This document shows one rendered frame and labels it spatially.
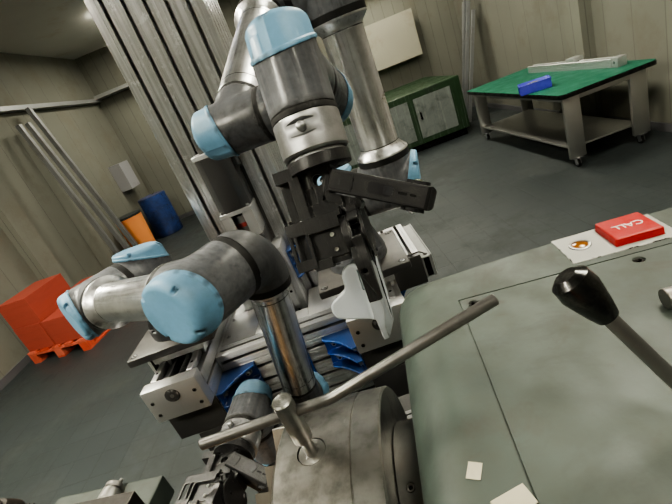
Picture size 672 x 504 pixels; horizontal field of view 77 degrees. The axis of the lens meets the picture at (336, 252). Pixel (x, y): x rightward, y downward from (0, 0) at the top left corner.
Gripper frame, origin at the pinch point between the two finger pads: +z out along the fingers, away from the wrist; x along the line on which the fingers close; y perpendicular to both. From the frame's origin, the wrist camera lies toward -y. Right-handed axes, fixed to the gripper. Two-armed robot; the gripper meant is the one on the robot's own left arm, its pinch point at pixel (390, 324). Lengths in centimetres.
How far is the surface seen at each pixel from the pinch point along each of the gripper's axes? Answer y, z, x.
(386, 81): -34, -267, -819
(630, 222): -33.8, -0.5, -18.6
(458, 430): -4.0, 9.9, 6.5
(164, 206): 425, -156, -676
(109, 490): 74, 27, -31
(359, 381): 4.0, 3.3, 5.7
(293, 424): 11.7, 5.7, 6.5
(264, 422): 14.6, 4.7, 6.8
